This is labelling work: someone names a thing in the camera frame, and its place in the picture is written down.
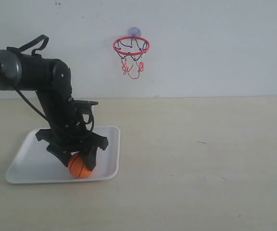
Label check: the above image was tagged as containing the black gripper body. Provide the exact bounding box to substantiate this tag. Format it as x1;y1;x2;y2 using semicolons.
36;105;109;152

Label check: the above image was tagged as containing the small orange basketball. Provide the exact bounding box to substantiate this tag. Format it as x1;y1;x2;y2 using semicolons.
68;153;92;179

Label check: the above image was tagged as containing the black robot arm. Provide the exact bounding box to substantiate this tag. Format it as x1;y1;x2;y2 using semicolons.
0;48;109;171

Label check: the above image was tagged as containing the red mini basketball hoop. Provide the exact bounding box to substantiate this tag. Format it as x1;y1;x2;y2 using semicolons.
113;36;151;80

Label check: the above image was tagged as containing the white rectangular tray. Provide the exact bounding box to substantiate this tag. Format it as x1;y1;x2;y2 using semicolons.
5;126;121;184

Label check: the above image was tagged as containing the clear suction cup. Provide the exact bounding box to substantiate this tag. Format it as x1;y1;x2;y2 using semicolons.
127;27;141;37

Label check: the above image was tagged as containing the black cable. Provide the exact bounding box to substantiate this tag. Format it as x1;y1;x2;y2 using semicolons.
13;86;96;135

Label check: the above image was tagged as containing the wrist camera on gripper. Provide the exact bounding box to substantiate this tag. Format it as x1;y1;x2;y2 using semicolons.
73;100;99;115

